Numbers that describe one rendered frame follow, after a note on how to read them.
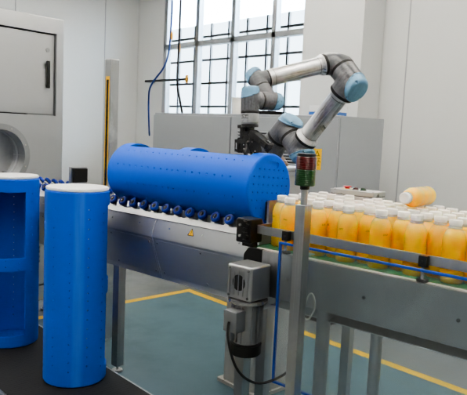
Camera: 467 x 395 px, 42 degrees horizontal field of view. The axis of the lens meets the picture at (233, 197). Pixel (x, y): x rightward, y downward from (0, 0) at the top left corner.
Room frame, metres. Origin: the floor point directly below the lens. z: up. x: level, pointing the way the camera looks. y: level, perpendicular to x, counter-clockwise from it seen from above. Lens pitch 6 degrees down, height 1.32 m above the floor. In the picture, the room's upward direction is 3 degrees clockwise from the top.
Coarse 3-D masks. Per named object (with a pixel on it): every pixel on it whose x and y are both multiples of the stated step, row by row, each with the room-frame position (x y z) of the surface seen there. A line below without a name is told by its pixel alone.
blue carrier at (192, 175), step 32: (128, 160) 2.79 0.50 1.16; (160, 160) 2.66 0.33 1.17; (192, 160) 2.54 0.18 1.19; (224, 160) 2.44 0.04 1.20; (256, 160) 2.35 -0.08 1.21; (128, 192) 2.80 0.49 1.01; (160, 192) 2.63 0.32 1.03; (192, 192) 2.49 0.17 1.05; (224, 192) 2.37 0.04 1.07; (256, 192) 2.34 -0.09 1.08; (288, 192) 2.50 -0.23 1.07
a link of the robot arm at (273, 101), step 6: (264, 84) 2.56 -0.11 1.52; (264, 90) 2.53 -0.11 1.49; (270, 90) 2.54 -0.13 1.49; (264, 96) 2.49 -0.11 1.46; (270, 96) 2.51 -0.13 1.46; (276, 96) 2.52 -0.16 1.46; (282, 96) 2.55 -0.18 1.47; (264, 102) 2.49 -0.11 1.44; (270, 102) 2.50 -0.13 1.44; (276, 102) 2.52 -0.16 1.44; (282, 102) 2.54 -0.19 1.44; (264, 108) 2.51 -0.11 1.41; (270, 108) 2.52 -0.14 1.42; (276, 108) 2.54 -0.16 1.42
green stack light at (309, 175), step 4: (296, 172) 1.85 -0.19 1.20; (300, 172) 1.84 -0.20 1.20; (304, 172) 1.83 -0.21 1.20; (308, 172) 1.83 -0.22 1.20; (312, 172) 1.84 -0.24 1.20; (296, 176) 1.85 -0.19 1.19; (300, 176) 1.84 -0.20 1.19; (304, 176) 1.83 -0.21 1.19; (308, 176) 1.83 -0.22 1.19; (312, 176) 1.84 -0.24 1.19; (296, 180) 1.85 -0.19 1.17; (300, 180) 1.83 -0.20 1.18; (304, 180) 1.83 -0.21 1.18; (308, 180) 1.83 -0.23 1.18; (312, 180) 1.84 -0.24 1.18; (296, 184) 1.85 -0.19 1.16; (300, 184) 1.83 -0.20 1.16; (304, 184) 1.83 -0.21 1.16; (308, 184) 1.83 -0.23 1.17; (312, 184) 1.84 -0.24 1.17
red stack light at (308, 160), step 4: (296, 156) 1.86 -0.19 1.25; (296, 160) 1.85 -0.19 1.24; (300, 160) 1.84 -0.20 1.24; (304, 160) 1.83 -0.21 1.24; (308, 160) 1.83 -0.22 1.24; (312, 160) 1.83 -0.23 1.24; (316, 160) 1.85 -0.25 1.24; (296, 164) 1.86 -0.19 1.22; (300, 164) 1.84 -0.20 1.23; (304, 164) 1.83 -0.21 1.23; (308, 164) 1.83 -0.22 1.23; (312, 164) 1.83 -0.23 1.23; (316, 164) 1.85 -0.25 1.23; (296, 168) 1.85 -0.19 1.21; (300, 168) 1.84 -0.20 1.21; (304, 168) 1.83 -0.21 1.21; (308, 168) 1.83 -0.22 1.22; (312, 168) 1.83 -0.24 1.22; (316, 168) 1.86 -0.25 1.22
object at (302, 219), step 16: (304, 208) 1.84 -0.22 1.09; (304, 224) 1.84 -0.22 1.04; (304, 240) 1.84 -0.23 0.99; (304, 256) 1.84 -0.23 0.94; (304, 272) 1.85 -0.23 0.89; (304, 288) 1.85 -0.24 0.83; (304, 304) 1.86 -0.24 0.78; (304, 320) 1.86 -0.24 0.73; (288, 336) 1.86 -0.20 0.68; (288, 352) 1.85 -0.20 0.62; (288, 368) 1.85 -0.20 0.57; (288, 384) 1.85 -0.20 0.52
